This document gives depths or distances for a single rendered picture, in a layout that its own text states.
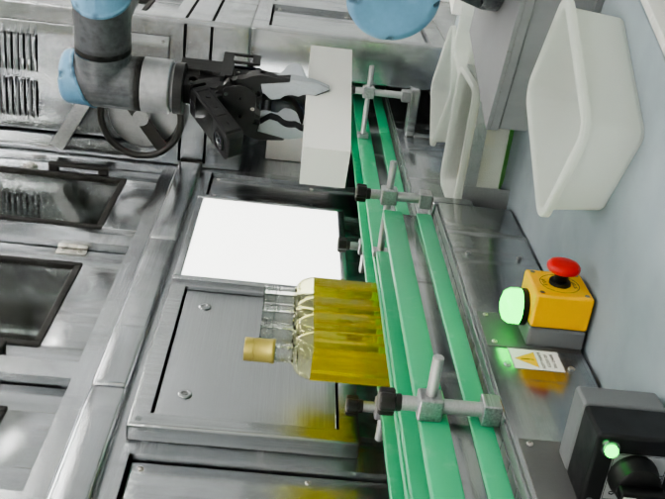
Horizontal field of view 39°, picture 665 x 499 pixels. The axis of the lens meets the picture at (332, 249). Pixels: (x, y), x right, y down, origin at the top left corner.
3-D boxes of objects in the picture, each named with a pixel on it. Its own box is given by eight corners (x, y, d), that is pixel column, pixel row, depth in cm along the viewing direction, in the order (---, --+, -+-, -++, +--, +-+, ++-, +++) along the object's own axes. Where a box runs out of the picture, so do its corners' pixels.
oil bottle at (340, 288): (421, 316, 154) (292, 304, 152) (427, 286, 151) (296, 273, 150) (425, 333, 148) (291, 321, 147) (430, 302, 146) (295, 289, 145)
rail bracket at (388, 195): (419, 254, 159) (346, 248, 158) (435, 162, 152) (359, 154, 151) (421, 262, 156) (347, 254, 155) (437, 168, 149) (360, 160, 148)
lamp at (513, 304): (518, 314, 115) (494, 311, 115) (524, 281, 113) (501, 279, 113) (524, 332, 111) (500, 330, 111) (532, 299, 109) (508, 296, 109)
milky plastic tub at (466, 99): (484, 185, 173) (437, 180, 173) (508, 67, 164) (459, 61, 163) (501, 222, 158) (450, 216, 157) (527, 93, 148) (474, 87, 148)
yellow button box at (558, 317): (571, 323, 117) (514, 317, 117) (584, 270, 114) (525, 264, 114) (585, 351, 111) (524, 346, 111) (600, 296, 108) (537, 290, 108)
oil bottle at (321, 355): (433, 371, 138) (290, 358, 136) (439, 340, 135) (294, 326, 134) (437, 393, 133) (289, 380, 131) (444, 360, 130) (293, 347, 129)
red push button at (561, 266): (538, 277, 113) (544, 252, 112) (570, 280, 113) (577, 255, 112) (546, 292, 109) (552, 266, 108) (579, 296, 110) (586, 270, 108)
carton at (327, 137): (351, 49, 135) (311, 45, 135) (350, 151, 118) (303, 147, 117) (346, 84, 139) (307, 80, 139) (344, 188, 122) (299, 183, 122)
